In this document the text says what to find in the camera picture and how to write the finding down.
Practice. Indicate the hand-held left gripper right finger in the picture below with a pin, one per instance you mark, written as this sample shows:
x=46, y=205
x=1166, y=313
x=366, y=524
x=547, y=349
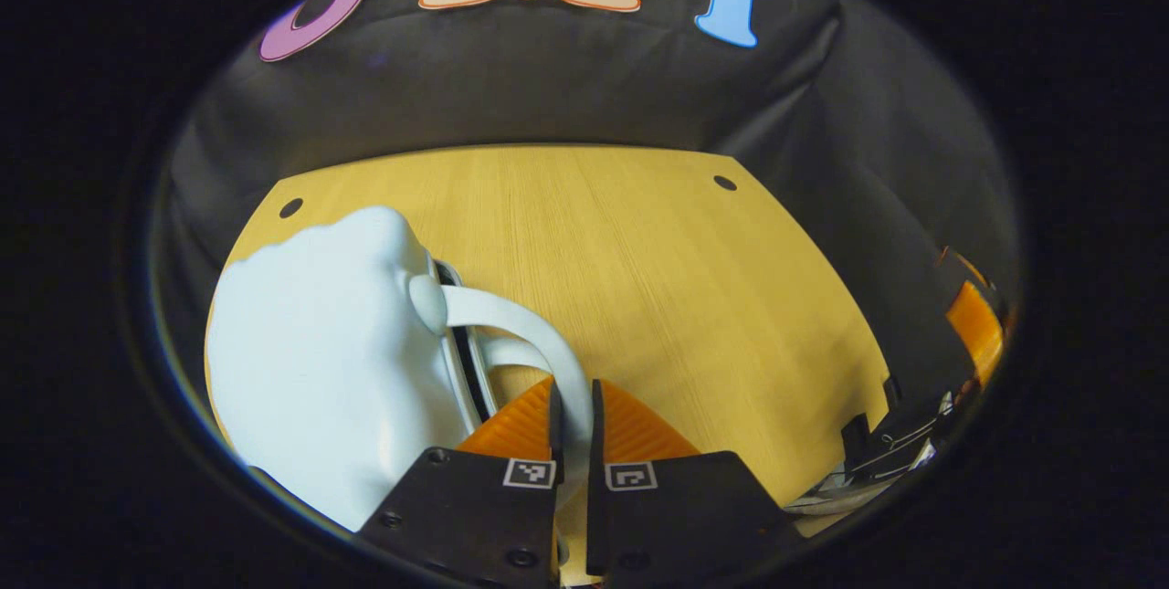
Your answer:
x=596, y=434

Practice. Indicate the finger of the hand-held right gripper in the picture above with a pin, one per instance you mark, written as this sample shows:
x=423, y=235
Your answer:
x=973, y=329

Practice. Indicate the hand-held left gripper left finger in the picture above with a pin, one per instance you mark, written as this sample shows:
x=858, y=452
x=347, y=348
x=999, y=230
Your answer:
x=555, y=429

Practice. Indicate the light blue suitcase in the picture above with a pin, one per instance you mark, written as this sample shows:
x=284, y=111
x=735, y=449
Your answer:
x=320, y=361

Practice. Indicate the black metal clamp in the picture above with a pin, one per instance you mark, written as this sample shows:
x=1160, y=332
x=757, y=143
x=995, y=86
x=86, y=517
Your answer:
x=890, y=429

